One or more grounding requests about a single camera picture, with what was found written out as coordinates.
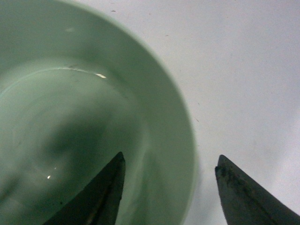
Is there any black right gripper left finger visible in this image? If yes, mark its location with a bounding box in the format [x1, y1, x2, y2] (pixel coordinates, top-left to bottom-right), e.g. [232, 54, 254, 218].
[44, 152, 125, 225]

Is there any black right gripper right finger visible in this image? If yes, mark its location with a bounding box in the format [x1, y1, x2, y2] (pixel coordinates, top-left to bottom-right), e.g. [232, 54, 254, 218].
[215, 155, 300, 225]

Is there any green bowl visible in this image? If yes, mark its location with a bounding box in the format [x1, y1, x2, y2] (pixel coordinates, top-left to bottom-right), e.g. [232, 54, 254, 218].
[0, 0, 198, 225]

